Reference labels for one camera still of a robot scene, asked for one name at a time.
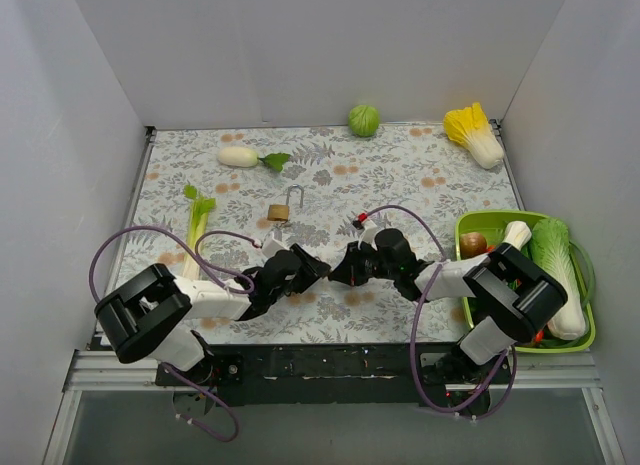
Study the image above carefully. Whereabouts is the white toy radish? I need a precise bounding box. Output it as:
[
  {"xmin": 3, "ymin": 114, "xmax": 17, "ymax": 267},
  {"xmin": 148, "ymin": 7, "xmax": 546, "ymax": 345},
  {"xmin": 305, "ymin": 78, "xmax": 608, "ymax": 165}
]
[{"xmin": 217, "ymin": 146, "xmax": 291, "ymax": 173}]

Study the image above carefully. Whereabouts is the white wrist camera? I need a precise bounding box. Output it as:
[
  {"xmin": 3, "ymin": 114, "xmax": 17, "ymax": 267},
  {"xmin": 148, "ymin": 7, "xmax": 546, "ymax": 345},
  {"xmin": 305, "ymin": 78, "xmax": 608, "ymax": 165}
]
[
  {"xmin": 253, "ymin": 235, "xmax": 289, "ymax": 258},
  {"xmin": 352, "ymin": 212, "xmax": 380, "ymax": 245}
]

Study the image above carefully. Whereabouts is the floral table mat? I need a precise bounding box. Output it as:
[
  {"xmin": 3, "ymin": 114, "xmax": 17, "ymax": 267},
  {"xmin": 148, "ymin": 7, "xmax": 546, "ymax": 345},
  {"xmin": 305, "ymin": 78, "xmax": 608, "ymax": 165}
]
[{"xmin": 116, "ymin": 123, "xmax": 517, "ymax": 344}]

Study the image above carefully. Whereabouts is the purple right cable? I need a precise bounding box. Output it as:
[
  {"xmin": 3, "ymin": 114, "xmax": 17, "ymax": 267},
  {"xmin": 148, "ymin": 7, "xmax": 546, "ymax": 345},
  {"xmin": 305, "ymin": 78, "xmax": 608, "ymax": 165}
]
[{"xmin": 362, "ymin": 205, "xmax": 516, "ymax": 419}]

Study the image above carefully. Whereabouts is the green toy celery stalk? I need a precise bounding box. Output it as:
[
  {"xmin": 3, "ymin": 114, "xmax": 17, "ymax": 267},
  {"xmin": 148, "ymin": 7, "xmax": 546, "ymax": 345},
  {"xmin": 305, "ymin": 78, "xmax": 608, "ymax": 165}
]
[{"xmin": 181, "ymin": 184, "xmax": 216, "ymax": 280}]

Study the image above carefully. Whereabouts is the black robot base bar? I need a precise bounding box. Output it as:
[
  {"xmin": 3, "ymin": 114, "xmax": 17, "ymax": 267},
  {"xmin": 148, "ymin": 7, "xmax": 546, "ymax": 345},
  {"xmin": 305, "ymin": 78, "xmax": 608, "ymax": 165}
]
[{"xmin": 185, "ymin": 342, "xmax": 511, "ymax": 406}]

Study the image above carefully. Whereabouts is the yellow toy napa cabbage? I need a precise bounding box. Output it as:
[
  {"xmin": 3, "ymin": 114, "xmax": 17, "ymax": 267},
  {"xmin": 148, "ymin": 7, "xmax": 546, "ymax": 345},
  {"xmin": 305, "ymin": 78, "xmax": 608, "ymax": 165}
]
[{"xmin": 443, "ymin": 102, "xmax": 504, "ymax": 169}]

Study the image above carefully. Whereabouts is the toy bok choy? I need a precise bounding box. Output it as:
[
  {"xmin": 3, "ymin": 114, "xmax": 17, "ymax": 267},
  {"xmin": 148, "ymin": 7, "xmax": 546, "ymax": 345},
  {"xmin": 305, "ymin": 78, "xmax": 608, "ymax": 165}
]
[{"xmin": 502, "ymin": 221, "xmax": 532, "ymax": 250}]

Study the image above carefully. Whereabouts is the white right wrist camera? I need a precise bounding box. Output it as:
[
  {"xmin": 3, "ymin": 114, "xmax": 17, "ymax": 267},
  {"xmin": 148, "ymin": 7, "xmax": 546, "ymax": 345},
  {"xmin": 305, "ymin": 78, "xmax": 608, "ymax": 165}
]
[{"xmin": 352, "ymin": 212, "xmax": 380, "ymax": 245}]

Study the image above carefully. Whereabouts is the large brass padlock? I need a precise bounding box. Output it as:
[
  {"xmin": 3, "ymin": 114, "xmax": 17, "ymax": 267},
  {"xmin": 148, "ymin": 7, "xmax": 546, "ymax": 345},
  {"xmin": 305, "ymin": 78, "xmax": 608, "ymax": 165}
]
[{"xmin": 267, "ymin": 184, "xmax": 305, "ymax": 222}]

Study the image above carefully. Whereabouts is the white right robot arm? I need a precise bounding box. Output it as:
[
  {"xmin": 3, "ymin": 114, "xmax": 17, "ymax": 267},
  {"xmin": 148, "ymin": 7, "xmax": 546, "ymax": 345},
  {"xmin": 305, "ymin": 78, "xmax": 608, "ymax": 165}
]
[{"xmin": 328, "ymin": 228, "xmax": 568, "ymax": 383}]

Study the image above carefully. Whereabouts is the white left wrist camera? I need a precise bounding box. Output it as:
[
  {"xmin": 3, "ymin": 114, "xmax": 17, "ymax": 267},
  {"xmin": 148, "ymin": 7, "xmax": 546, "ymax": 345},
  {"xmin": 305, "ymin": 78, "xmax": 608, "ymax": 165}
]
[{"xmin": 253, "ymin": 235, "xmax": 289, "ymax": 258}]

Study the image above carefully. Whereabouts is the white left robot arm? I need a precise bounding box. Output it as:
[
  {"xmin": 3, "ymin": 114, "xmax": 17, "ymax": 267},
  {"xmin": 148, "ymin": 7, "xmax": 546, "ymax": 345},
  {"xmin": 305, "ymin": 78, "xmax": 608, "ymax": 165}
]
[{"xmin": 94, "ymin": 238, "xmax": 331, "ymax": 385}]

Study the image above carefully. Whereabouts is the brown toy onion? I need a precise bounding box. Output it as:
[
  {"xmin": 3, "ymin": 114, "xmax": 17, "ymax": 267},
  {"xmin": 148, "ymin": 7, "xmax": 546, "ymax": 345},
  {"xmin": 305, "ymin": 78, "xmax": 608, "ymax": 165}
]
[{"xmin": 459, "ymin": 232, "xmax": 488, "ymax": 259}]

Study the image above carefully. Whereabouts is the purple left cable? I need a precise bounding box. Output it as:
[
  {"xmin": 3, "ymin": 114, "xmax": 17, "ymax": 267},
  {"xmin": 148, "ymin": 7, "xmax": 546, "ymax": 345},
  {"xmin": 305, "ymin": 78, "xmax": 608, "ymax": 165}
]
[{"xmin": 88, "ymin": 226, "xmax": 264, "ymax": 442}]

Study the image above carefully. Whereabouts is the green toy napa cabbage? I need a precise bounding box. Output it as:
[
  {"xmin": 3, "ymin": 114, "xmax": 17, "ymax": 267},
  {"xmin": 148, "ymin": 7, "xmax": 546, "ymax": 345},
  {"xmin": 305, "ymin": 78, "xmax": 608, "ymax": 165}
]
[{"xmin": 530, "ymin": 217, "xmax": 587, "ymax": 341}]

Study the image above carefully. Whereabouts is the purple cable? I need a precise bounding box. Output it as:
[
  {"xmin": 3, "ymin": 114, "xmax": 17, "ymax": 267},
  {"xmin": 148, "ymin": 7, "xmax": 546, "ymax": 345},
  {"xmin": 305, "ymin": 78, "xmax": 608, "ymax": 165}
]
[
  {"xmin": 362, "ymin": 205, "xmax": 516, "ymax": 419},
  {"xmin": 88, "ymin": 226, "xmax": 264, "ymax": 442}
]

